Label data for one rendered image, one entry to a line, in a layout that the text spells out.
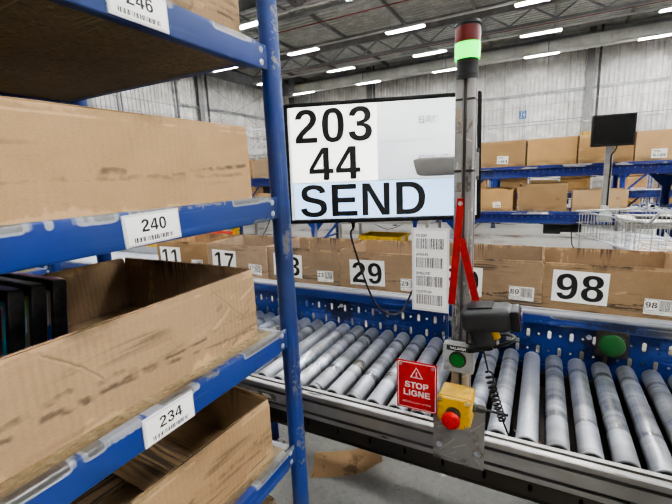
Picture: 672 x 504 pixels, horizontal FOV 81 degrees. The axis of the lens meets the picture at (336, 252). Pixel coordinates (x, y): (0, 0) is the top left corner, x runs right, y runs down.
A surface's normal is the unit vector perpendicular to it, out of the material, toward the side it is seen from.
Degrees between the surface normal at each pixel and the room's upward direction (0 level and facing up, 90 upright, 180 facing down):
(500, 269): 90
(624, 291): 91
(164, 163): 91
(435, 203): 86
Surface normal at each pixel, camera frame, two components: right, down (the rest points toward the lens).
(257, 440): 0.86, 0.07
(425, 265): -0.46, 0.19
